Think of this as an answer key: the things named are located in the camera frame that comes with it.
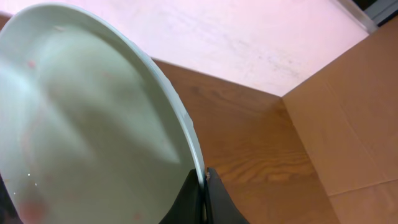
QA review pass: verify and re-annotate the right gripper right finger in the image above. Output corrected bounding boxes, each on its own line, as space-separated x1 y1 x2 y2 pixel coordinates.
205 167 249 224

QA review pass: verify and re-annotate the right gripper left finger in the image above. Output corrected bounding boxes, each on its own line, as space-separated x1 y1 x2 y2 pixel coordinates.
159 169 203 224

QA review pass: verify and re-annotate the brown cardboard box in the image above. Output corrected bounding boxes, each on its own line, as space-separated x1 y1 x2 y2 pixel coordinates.
283 19 397 223

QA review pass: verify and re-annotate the light blue plate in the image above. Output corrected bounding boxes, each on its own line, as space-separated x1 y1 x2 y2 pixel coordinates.
1 4 204 223

